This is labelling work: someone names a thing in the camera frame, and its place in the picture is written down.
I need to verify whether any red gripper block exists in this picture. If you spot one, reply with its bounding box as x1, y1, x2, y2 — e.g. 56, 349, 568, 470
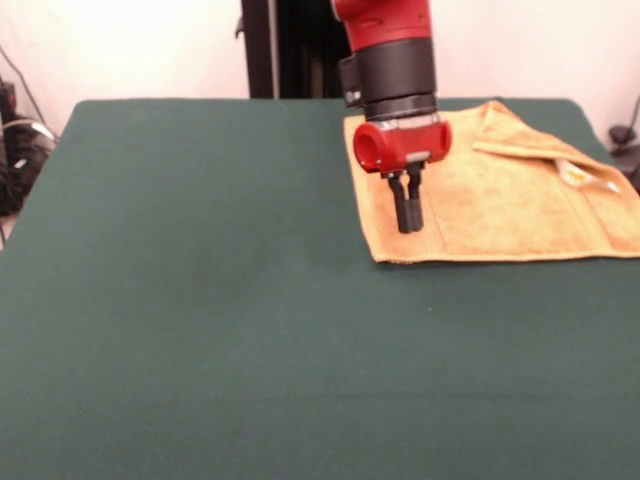
352, 118, 453, 236

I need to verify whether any orange terry towel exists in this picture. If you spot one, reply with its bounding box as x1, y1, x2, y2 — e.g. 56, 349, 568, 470
343, 99, 640, 266

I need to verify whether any dark green table cloth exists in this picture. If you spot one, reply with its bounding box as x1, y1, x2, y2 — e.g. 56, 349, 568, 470
0, 97, 640, 480

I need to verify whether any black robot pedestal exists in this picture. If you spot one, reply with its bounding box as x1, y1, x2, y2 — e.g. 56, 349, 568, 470
234, 0, 354, 100

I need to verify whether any bundle of black cables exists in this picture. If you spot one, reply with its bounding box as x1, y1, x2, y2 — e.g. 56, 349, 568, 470
0, 117, 57, 217

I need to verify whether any black power strip red switch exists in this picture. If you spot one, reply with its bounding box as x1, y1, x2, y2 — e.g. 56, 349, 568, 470
0, 79, 19, 124

